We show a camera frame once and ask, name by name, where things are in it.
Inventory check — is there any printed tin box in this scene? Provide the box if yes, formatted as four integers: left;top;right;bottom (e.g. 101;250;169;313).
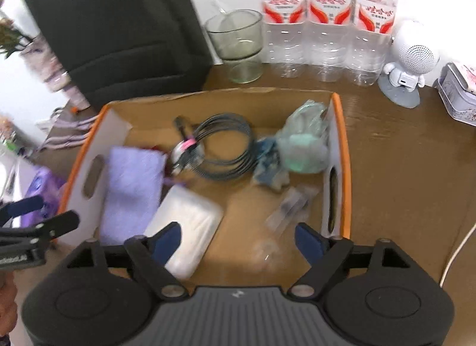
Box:
437;63;476;127

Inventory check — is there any grey braided cable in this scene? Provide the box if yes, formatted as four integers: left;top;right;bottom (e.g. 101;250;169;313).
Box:
171;114;258;183

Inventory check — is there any white charging cable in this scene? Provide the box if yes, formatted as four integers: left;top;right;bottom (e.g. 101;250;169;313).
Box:
439;225;476;287

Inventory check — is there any white robot speaker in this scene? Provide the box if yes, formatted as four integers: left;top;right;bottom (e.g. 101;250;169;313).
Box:
378;20;441;108

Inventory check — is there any white plastic spoon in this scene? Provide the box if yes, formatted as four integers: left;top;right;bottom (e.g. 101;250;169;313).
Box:
212;0;239;34

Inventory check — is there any small clear plastic bag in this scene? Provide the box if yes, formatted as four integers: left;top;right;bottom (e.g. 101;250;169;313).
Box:
265;186;320;235

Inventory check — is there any iridescent plastic bag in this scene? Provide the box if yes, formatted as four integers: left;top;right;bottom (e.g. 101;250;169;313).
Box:
277;100;331;174

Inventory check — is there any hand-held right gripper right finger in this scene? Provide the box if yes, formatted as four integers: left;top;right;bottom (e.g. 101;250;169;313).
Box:
288;221;428;299

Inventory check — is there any white plastic case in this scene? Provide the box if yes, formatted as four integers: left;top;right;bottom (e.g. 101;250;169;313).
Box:
143;186;224;280

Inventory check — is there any purple knitted pouch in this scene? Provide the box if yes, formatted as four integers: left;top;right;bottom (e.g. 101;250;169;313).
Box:
98;146;168;246

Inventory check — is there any mottled purple vase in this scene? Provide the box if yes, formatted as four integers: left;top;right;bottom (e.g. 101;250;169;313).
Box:
18;33;90;112

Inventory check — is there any lilac cable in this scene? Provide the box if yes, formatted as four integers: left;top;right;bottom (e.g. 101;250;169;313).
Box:
37;108;105;151

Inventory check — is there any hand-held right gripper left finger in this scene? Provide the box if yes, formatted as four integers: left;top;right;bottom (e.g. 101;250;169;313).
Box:
66;221;188;300

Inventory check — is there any pink and white case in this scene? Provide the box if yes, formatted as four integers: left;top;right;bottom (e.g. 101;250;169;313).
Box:
455;64;476;94

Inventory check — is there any purple tissue pack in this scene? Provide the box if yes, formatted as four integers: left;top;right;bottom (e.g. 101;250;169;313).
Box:
20;166;68;227

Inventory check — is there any person's left hand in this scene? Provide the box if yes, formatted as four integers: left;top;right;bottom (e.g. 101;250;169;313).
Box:
0;273;19;337

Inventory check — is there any black paper bag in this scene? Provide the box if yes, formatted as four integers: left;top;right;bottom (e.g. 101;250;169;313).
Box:
23;0;213;112

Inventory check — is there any clear glass cup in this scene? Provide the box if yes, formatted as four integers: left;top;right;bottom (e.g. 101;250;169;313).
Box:
206;9;264;84

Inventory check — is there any clear water bottle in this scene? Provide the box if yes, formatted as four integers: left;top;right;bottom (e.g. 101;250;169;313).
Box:
256;0;309;79
350;0;399;88
306;0;356;82

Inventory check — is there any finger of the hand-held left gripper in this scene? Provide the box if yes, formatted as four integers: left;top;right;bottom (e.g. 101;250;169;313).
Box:
0;211;80;248
0;195;45;225

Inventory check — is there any red printed cardboard box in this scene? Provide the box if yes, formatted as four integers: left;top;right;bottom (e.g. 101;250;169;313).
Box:
56;87;352;283

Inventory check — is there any blue and white wrapper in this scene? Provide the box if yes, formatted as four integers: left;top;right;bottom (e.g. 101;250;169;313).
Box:
252;137;291;193

